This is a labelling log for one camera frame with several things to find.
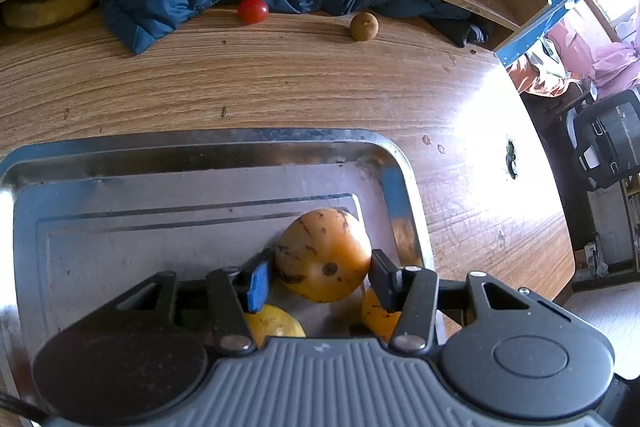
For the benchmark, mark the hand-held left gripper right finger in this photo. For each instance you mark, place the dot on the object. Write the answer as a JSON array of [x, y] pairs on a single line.
[[382, 279]]

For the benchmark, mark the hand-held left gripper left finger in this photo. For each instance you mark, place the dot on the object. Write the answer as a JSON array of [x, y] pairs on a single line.
[[260, 287]]

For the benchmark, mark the orange persimmon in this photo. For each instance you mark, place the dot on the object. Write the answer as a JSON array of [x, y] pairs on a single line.
[[377, 314]]

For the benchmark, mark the yellow lemon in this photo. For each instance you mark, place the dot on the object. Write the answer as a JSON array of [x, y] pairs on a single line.
[[280, 324]]

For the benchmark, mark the spotted yellow apple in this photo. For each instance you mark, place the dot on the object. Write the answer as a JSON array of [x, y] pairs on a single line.
[[322, 254]]

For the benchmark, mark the metal tray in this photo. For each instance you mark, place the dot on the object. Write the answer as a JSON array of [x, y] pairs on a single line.
[[150, 232]]

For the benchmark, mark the orange cloth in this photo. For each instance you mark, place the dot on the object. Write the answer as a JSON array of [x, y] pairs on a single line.
[[537, 79]]

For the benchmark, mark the small brown longan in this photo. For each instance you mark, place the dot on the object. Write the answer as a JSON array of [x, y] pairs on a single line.
[[363, 27]]

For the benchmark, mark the black office chair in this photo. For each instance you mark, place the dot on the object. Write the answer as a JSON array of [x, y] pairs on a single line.
[[605, 142]]

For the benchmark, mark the red cherry tomato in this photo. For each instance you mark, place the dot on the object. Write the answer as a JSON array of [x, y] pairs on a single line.
[[252, 10]]

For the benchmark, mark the pink cloth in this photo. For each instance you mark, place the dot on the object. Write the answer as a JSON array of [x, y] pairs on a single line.
[[605, 57]]

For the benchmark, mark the banana under shelf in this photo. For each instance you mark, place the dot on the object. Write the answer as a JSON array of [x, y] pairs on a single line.
[[47, 7]]

